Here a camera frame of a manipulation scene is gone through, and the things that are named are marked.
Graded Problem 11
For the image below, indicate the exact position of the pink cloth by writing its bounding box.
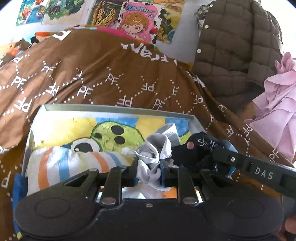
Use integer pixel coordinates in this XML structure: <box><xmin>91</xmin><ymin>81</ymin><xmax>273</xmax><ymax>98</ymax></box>
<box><xmin>244</xmin><ymin>52</ymin><xmax>296</xmax><ymax>163</ymax></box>

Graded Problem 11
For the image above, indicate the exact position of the brown printed blanket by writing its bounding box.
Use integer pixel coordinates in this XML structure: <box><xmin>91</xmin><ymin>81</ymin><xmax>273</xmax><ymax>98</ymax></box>
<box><xmin>0</xmin><ymin>27</ymin><xmax>296</xmax><ymax>241</ymax></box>

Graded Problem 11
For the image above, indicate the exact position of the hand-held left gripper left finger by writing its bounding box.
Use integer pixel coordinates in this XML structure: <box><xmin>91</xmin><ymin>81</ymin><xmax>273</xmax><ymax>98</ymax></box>
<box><xmin>62</xmin><ymin>160</ymin><xmax>140</xmax><ymax>208</ymax></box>

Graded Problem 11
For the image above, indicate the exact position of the grey tray with frog picture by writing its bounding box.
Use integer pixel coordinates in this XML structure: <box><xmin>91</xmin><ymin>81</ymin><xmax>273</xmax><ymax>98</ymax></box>
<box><xmin>22</xmin><ymin>104</ymin><xmax>208</xmax><ymax>202</ymax></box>

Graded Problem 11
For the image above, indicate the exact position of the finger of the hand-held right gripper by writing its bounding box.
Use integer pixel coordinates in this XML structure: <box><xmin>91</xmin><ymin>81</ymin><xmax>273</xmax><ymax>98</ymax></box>
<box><xmin>172</xmin><ymin>132</ymin><xmax>232</xmax><ymax>177</ymax></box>

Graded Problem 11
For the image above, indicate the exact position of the grey white sock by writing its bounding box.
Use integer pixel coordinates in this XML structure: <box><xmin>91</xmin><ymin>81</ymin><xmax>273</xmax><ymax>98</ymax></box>
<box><xmin>135</xmin><ymin>133</ymin><xmax>178</xmax><ymax>192</ymax></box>

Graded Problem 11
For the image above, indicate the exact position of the striped cloth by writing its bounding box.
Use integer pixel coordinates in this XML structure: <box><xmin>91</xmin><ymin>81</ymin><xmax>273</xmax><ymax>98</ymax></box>
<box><xmin>25</xmin><ymin>146</ymin><xmax>139</xmax><ymax>197</ymax></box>

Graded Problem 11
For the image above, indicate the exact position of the group of cartoon wall posters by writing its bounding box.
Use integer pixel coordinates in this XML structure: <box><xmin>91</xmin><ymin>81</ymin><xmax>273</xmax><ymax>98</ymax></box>
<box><xmin>15</xmin><ymin>0</ymin><xmax>185</xmax><ymax>45</ymax></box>

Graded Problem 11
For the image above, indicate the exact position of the brown quilted jacket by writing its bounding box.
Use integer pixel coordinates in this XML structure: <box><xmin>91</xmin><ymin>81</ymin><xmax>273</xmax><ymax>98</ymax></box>
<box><xmin>192</xmin><ymin>0</ymin><xmax>285</xmax><ymax>114</ymax></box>

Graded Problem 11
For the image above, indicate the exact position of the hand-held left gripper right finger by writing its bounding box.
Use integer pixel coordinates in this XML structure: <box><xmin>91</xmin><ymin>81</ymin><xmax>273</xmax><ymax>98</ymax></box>
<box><xmin>161</xmin><ymin>161</ymin><xmax>233</xmax><ymax>207</ymax></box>

